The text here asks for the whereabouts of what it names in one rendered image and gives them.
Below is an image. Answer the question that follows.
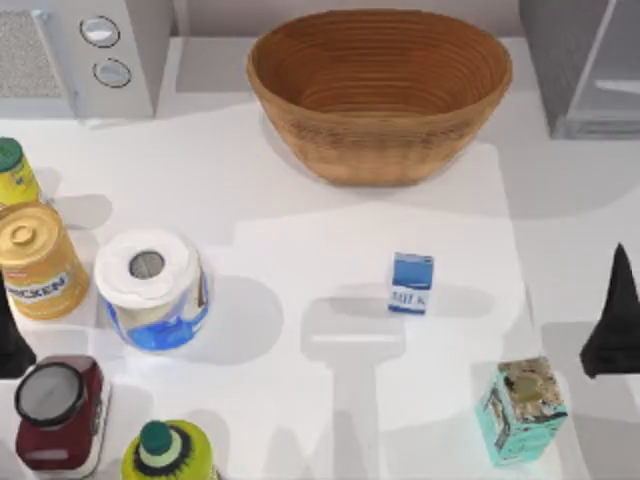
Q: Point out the yellow bottle with green cap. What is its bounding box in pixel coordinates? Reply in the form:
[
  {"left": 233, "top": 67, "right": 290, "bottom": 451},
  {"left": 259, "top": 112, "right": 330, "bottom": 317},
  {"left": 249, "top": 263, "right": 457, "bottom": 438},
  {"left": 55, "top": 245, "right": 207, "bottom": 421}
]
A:
[{"left": 0, "top": 137, "right": 43, "bottom": 208}]

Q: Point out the pale microwave oven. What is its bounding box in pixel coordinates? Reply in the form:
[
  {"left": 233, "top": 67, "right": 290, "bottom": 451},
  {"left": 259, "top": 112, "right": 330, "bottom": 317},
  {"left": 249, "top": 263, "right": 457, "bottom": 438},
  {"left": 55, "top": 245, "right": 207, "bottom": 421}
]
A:
[{"left": 0, "top": 0, "right": 179, "bottom": 121}]

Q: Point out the brown woven basket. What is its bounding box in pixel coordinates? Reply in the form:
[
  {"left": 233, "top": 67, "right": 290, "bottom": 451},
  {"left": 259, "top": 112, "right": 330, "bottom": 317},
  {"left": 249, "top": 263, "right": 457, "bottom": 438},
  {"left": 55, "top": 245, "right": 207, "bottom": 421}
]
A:
[{"left": 245, "top": 10, "right": 514, "bottom": 188}]

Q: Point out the lime green bottle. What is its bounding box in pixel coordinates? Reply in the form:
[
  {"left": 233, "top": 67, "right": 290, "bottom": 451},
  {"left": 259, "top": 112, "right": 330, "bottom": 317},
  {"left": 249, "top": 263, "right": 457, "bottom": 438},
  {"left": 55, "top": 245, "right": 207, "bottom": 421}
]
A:
[{"left": 120, "top": 420, "right": 217, "bottom": 480}]

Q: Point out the round microwave knob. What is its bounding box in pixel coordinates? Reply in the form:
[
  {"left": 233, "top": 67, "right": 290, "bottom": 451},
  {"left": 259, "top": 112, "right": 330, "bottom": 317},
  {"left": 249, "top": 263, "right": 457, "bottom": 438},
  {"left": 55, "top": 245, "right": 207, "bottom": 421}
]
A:
[
  {"left": 79, "top": 15, "right": 122, "bottom": 49},
  {"left": 92, "top": 57, "right": 133, "bottom": 89}
]

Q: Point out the teal carton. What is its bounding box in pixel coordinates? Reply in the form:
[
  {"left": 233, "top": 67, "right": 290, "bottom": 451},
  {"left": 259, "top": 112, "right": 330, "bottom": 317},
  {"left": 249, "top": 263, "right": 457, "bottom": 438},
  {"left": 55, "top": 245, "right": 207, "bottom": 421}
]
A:
[{"left": 480, "top": 355, "right": 570, "bottom": 468}]

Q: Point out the gold can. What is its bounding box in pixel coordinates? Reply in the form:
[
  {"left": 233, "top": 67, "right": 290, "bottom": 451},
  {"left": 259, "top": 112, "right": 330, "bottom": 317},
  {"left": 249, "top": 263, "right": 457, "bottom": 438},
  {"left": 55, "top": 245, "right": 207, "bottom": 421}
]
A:
[{"left": 0, "top": 201, "right": 91, "bottom": 322}]

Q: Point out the blue and white milk carton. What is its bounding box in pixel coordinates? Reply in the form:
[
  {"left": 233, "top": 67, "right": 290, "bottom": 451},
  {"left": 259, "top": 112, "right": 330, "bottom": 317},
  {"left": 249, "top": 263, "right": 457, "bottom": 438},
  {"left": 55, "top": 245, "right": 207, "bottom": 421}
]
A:
[{"left": 387, "top": 251, "right": 435, "bottom": 317}]

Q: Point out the white paper roll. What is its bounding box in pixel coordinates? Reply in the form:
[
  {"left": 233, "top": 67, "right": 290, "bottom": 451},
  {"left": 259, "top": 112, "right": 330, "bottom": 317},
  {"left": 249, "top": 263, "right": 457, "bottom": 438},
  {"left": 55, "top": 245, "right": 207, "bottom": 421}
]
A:
[{"left": 93, "top": 228, "right": 211, "bottom": 354}]

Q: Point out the dark red jar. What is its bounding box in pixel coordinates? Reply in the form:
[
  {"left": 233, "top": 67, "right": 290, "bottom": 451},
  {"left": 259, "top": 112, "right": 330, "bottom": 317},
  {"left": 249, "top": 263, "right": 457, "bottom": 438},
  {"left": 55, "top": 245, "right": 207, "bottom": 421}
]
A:
[{"left": 13, "top": 354, "right": 112, "bottom": 473}]

